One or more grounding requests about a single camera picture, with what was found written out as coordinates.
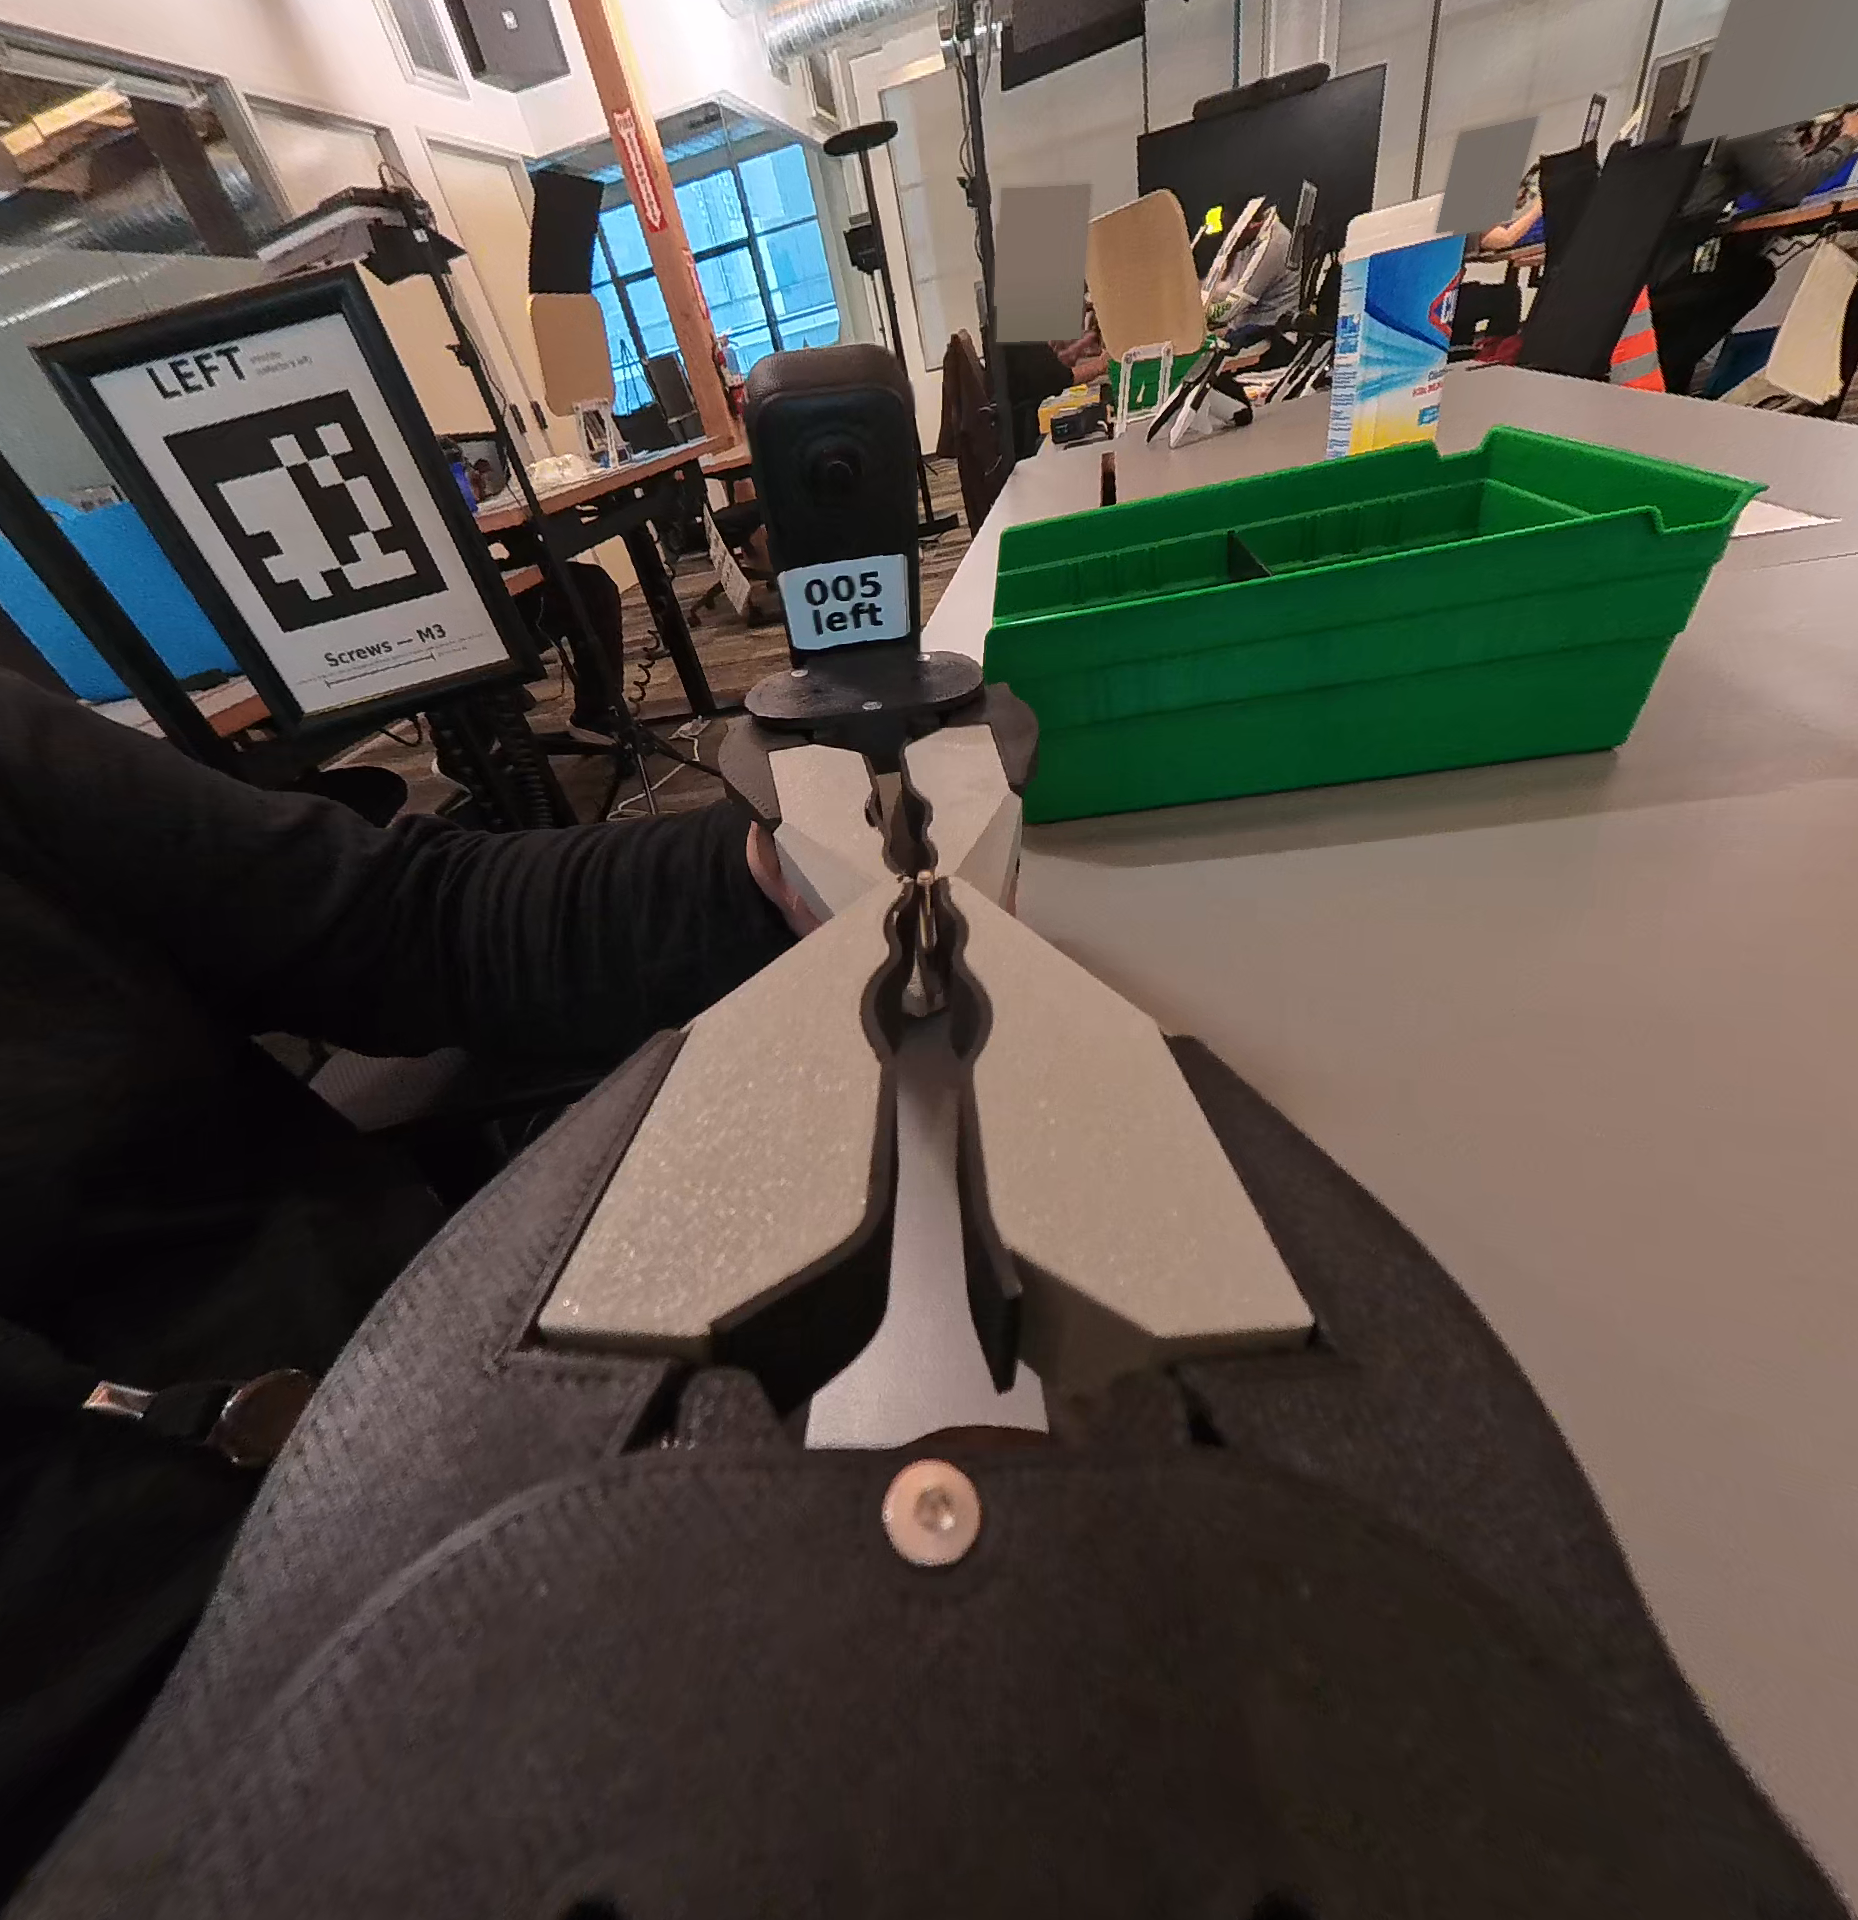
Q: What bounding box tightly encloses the black wall speaker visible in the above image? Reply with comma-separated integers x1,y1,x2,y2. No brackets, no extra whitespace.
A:
440,0,571,95

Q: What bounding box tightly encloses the person's left forearm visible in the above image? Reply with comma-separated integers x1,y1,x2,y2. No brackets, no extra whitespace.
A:
223,781,787,1082

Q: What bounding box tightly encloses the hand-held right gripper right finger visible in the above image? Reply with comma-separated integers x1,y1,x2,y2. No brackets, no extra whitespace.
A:
930,885,1318,1450

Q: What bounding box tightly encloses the black easel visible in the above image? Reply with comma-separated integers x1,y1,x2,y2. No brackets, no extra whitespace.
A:
0,406,571,828

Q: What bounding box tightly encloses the black badge reel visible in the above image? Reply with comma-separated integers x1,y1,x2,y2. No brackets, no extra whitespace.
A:
87,1368,319,1470

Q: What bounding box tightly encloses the wooden column with red sign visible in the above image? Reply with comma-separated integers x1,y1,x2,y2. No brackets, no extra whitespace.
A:
566,0,727,407

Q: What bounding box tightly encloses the wooden background desk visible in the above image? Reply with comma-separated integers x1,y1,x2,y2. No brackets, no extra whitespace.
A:
481,437,758,721

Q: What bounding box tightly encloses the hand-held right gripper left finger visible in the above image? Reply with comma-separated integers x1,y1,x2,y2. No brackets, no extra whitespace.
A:
540,874,910,1420

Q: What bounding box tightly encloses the person's black clothed torso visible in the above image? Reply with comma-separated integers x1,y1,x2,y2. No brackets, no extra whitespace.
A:
0,652,676,1920

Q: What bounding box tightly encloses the grey desk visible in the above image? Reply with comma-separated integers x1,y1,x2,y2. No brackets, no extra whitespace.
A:
650,365,1858,1920

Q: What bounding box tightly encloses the metal screw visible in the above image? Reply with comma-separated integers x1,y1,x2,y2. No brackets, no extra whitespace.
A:
897,869,946,1013

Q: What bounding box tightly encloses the black light flag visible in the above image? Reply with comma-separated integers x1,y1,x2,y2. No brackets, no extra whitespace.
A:
529,168,608,297

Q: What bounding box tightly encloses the silver ventilation duct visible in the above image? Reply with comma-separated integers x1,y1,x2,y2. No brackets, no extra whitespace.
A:
764,0,960,70

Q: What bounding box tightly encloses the white black wedge stand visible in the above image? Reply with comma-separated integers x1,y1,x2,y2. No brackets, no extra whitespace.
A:
1147,362,1252,450

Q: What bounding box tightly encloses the blue storage bin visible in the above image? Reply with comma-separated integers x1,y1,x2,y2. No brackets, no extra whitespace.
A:
0,497,248,709

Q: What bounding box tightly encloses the cream tote bag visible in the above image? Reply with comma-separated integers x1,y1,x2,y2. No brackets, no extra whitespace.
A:
1761,240,1858,407

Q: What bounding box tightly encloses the person's left hand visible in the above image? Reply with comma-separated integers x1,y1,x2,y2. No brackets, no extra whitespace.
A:
743,821,837,940

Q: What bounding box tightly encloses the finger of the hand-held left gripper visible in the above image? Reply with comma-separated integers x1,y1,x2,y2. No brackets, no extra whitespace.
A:
767,744,925,922
903,730,1024,911

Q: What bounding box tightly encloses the black wall screen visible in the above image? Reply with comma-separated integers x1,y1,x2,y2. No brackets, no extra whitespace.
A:
1137,62,1389,251

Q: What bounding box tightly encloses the black light stand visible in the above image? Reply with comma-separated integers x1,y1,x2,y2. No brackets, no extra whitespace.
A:
944,0,1007,482

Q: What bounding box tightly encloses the framed tag sign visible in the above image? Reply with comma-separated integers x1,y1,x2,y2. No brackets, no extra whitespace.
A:
32,266,549,738

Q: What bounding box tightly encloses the tan board stand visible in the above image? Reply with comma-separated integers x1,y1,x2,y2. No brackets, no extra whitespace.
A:
1083,188,1217,429
526,287,642,470

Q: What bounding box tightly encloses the studio light panel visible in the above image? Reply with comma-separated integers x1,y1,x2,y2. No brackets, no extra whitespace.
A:
995,0,1148,94

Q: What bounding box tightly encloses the wipes canister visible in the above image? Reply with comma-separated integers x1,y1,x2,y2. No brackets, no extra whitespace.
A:
1325,209,1471,460

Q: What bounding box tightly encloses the black floor lamp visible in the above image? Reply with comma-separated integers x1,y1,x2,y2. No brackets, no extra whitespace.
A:
826,124,960,539

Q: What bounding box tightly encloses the green plastic bin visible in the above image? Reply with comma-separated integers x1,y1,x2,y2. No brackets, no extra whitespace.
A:
982,426,1768,828

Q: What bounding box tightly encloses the brown jacket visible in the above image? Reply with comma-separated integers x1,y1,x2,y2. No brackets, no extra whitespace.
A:
936,329,1007,498

